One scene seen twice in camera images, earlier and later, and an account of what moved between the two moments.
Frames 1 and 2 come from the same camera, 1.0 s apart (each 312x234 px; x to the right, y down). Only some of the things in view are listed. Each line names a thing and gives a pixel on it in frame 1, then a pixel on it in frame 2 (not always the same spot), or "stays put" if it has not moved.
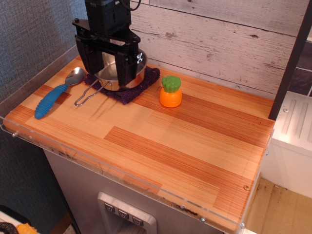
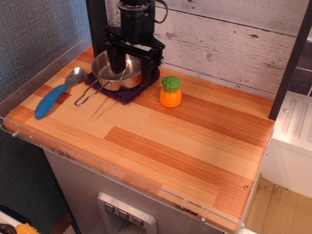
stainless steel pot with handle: x=109 y=77 stays put
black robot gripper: x=125 y=42 -> x=139 y=40
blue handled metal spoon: x=75 y=76 stays put
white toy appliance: x=287 y=163 stays put
